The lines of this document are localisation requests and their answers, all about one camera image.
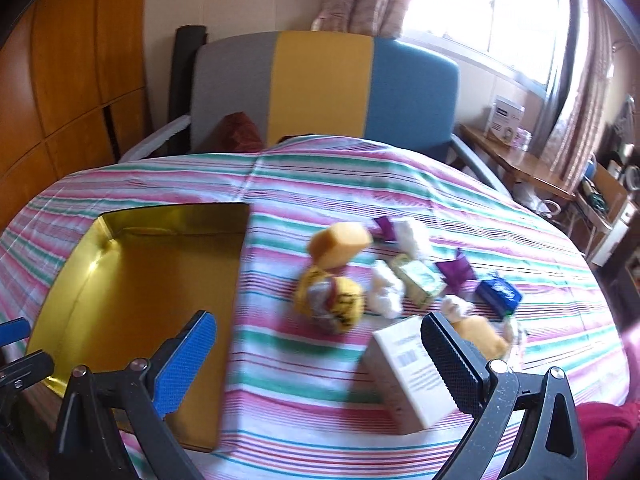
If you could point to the white cardboard box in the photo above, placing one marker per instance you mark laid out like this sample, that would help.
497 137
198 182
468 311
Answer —
405 360

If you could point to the white cabinet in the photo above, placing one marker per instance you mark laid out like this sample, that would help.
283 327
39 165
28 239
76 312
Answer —
612 240

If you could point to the open cardboard box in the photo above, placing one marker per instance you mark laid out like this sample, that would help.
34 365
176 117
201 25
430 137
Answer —
607 190

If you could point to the dark red cushion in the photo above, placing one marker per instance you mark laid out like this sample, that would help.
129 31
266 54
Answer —
240 132

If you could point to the yellow sponge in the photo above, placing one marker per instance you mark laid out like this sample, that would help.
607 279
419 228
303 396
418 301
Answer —
340 245
480 337

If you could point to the striped tablecloth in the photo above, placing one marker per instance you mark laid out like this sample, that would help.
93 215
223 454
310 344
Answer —
300 410

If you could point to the large white plastic bag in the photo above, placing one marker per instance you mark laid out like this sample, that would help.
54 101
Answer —
385 287

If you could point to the yellow snack packet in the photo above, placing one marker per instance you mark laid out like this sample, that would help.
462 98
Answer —
345 305

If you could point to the grey yellow blue sofa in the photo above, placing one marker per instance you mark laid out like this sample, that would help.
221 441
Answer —
320 85

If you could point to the wooden wardrobe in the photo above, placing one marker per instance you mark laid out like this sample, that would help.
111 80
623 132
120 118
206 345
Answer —
75 60

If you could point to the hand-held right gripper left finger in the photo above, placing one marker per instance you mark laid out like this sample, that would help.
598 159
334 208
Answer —
185 360

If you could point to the round white plastic bag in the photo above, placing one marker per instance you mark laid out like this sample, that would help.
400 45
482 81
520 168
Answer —
412 235

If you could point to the small purple snack packet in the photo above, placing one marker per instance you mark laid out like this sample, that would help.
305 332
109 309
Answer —
385 227

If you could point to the blue tissue pack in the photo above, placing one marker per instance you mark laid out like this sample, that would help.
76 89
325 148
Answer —
497 295

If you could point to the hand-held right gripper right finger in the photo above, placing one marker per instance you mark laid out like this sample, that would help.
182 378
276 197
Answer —
452 362

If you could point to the gold tin box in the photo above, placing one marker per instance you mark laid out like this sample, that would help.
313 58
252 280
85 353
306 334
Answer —
150 285

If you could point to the green tea box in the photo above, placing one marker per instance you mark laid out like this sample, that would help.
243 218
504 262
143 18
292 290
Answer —
417 280

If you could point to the white carton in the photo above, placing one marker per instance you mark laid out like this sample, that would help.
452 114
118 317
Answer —
505 117

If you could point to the red cloth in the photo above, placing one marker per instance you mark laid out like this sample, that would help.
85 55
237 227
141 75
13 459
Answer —
610 440

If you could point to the window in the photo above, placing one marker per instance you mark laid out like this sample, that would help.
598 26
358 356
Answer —
475 5

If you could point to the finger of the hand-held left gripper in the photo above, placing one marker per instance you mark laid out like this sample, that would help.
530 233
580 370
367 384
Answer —
12 332
25 367

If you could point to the small knotted white bag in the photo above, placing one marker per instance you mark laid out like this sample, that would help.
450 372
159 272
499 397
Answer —
455 305

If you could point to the long pink curtain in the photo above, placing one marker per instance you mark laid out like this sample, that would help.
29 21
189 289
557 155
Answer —
585 85

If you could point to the large purple snack packet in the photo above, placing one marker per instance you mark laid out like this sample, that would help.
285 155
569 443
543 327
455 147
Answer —
455 270

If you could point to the wooden side table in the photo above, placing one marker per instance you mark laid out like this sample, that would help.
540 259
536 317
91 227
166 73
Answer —
520 160

